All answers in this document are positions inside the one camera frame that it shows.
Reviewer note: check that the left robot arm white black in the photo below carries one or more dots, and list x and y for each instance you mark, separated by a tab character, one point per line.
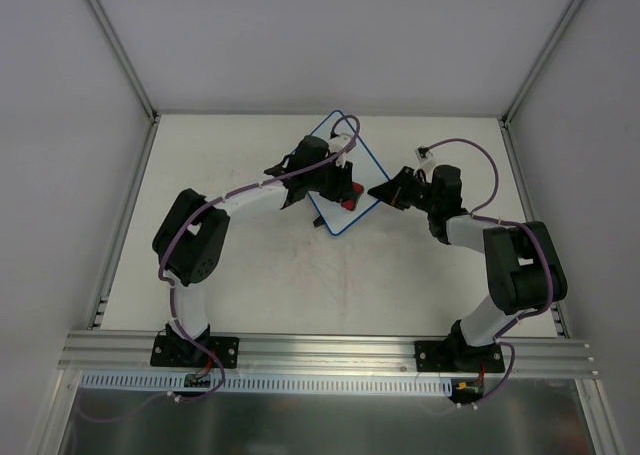
190	239

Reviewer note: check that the aluminium mounting rail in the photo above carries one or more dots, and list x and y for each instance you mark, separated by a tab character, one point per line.
558	358

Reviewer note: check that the lower black whiteboard clip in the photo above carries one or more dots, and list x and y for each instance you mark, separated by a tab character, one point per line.
318	221

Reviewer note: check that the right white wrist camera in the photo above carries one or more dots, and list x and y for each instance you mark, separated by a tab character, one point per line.
425	158

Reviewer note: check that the left aluminium frame post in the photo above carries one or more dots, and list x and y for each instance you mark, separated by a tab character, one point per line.
119	52

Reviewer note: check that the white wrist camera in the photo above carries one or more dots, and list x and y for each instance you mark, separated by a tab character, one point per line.
339	146
425	158

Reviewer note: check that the red bone-shaped eraser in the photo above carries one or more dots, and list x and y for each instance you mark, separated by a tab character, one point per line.
350	201

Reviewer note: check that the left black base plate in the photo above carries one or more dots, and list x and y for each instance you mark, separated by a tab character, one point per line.
172	351

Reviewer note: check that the aluminium frame post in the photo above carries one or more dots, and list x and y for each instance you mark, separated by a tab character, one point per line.
119	52
543	57

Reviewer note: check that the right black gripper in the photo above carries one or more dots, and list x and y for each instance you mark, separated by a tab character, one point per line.
405	188

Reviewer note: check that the right aluminium frame post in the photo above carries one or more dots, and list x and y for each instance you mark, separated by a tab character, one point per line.
543	57

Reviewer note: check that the slotted white cable duct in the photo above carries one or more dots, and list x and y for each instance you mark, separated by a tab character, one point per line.
412	385

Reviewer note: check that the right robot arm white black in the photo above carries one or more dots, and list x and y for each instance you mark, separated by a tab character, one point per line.
523	271

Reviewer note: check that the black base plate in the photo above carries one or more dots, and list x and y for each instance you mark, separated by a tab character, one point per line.
172	351
439	356

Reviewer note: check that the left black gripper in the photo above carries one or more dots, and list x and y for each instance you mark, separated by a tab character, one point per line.
338	186

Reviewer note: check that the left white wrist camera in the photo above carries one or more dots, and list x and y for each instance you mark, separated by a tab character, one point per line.
339	146

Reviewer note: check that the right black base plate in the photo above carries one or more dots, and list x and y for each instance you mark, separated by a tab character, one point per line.
439	356

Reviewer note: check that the blue-framed whiteboard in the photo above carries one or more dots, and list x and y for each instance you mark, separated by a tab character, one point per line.
367	172

